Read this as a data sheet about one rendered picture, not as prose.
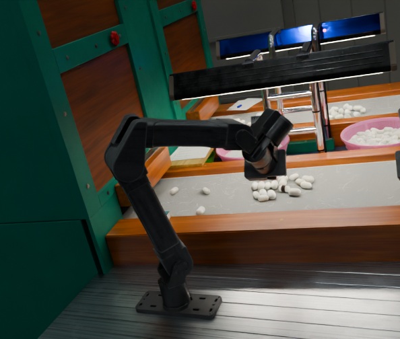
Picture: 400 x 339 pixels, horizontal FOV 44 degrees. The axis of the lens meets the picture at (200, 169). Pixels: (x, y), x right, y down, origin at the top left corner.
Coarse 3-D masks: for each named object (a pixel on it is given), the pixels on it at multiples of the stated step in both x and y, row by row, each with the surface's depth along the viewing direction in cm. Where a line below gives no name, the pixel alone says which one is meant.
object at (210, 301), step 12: (180, 288) 110; (144, 300) 118; (156, 300) 117; (168, 300) 111; (180, 300) 111; (192, 300) 114; (204, 300) 113; (216, 300) 113; (144, 312) 115; (156, 312) 114; (168, 312) 112; (180, 312) 111; (192, 312) 110; (204, 312) 109; (216, 312) 110
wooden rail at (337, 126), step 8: (336, 120) 183; (344, 120) 181; (352, 120) 179; (360, 120) 178; (336, 128) 181; (344, 128) 180; (368, 128) 178; (296, 136) 186; (304, 136) 185; (312, 136) 184; (336, 136) 182; (336, 144) 183; (344, 144) 182
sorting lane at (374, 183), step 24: (312, 168) 154; (336, 168) 150; (360, 168) 147; (384, 168) 144; (168, 192) 160; (192, 192) 156; (216, 192) 152; (240, 192) 148; (312, 192) 139; (336, 192) 136; (360, 192) 133; (384, 192) 130
